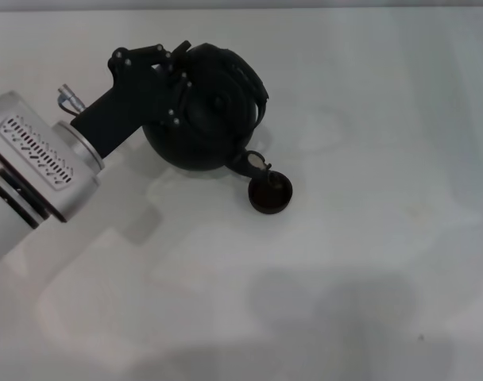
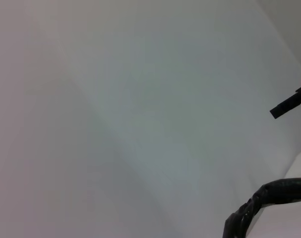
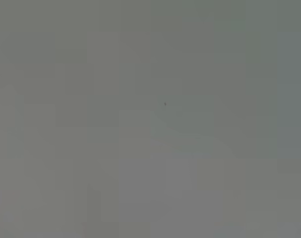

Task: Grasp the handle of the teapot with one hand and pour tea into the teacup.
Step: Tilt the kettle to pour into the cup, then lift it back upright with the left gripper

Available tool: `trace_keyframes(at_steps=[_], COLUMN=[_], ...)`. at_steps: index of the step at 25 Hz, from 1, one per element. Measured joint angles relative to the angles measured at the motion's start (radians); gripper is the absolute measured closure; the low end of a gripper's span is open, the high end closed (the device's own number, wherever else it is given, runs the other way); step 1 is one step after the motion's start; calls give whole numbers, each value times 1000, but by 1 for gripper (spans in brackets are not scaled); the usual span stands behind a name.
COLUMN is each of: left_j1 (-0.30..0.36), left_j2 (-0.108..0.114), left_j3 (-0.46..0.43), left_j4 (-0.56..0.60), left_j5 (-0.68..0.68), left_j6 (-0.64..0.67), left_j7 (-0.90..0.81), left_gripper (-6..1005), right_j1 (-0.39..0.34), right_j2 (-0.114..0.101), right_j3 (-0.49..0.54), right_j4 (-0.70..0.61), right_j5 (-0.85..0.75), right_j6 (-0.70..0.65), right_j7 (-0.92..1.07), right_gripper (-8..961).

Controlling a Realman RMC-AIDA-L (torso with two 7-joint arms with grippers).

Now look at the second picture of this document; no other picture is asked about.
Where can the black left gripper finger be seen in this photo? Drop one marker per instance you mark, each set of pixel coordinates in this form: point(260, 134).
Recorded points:
point(289, 104)

